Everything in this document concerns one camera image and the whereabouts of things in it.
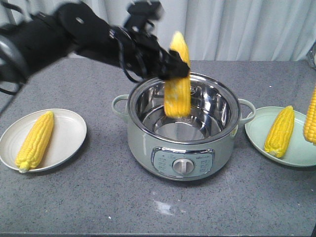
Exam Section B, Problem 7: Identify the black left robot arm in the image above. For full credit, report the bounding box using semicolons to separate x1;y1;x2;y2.
0;0;190;95

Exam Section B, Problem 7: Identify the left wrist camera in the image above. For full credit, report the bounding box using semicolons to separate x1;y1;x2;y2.
124;0;164;34

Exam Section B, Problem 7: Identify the green round plate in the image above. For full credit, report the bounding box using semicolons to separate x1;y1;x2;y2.
244;106;316;167

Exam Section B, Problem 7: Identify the green electric cooking pot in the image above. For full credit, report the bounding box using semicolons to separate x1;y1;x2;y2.
112;73;256;181

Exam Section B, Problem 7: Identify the white round plate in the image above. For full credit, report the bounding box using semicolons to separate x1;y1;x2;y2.
0;109;87;172

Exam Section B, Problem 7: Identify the yellow corn cob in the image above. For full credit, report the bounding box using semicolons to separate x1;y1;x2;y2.
264;106;295;158
15;111;54;173
303;88;316;146
164;31;191;118

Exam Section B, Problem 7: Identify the grey pleated curtain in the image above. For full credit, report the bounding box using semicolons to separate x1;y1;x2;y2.
0;0;316;62

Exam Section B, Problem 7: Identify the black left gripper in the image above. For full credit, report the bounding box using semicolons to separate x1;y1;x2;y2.
108;26;190;80

